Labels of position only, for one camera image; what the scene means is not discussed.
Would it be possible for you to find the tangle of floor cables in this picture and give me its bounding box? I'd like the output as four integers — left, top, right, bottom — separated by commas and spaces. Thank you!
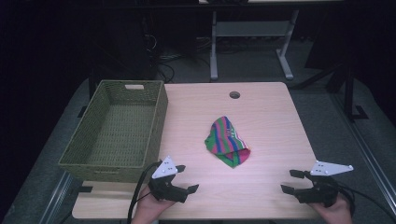
142, 33, 213, 84

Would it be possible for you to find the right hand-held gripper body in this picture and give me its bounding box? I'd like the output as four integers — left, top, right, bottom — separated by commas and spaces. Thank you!
293, 160, 355, 208

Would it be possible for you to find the grey metal floor rail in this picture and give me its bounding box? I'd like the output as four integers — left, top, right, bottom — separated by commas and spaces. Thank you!
38, 171, 75, 224
330, 91, 396, 217

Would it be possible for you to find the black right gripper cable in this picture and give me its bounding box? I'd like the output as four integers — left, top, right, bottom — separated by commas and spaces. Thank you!
335, 181, 396, 222

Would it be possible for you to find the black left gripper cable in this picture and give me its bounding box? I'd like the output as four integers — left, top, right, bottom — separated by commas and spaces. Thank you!
126, 161, 163, 224

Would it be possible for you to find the striped colourful sock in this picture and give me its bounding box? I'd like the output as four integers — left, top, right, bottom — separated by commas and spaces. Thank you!
204, 116, 252, 169

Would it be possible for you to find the green woven basket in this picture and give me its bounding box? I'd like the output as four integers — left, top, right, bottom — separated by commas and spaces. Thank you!
57, 79, 169, 184

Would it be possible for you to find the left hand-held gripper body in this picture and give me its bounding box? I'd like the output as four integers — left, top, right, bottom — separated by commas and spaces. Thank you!
148, 155, 190, 204

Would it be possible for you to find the person's left hand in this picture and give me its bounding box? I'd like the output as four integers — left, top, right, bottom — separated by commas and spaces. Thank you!
131, 185, 176, 224

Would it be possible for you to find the black metal stand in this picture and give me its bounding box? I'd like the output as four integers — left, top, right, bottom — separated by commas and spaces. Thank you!
341, 63, 370, 123

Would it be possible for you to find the grey metal table frame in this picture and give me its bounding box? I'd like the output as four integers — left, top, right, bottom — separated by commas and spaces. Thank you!
209, 8, 301, 81

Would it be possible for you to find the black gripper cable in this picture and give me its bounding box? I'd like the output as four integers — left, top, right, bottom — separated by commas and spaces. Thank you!
335, 181, 396, 222
126, 161, 163, 224

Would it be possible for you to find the person's right hand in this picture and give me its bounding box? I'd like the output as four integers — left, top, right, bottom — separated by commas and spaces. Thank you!
307, 193, 355, 224

